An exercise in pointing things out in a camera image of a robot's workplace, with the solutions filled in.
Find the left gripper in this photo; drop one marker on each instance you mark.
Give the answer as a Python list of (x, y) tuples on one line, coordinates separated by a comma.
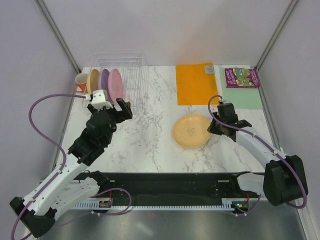
[(126, 112)]

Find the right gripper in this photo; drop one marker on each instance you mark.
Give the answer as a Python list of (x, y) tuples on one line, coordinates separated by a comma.
[(212, 129)]

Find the yellow plate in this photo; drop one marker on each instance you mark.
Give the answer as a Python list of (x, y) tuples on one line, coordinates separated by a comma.
[(92, 83), (190, 131)]

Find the pink plate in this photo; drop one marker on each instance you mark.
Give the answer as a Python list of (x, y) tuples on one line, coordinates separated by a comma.
[(115, 85)]

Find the clear wire dish rack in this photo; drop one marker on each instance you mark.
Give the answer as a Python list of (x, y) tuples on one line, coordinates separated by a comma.
[(132, 68)]

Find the purple plate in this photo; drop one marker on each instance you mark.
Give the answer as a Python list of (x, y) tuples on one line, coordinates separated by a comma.
[(103, 79)]

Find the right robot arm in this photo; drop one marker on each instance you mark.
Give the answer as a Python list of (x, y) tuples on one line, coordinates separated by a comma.
[(283, 181)]

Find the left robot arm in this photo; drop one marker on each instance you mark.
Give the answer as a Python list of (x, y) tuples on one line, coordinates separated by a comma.
[(40, 209)]

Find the green cutting mat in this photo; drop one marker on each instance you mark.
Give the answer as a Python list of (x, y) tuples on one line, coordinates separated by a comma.
[(241, 98)]

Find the orange cutting mat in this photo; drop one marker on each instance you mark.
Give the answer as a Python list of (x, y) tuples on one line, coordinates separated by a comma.
[(193, 85)]

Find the purple book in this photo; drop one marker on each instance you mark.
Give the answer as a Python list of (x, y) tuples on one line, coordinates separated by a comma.
[(241, 78)]

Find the orange white mug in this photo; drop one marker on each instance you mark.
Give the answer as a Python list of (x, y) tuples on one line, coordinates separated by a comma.
[(80, 83)]

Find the small white label card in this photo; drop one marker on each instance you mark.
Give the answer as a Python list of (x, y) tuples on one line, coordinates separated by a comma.
[(209, 69)]

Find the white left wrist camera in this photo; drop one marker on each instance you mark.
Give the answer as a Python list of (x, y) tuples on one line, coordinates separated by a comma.
[(100, 100)]

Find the white cable duct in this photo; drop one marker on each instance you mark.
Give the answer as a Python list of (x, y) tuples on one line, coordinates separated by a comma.
[(99, 205)]

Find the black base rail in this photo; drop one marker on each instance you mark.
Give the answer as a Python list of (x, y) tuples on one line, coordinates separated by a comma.
[(168, 189)]

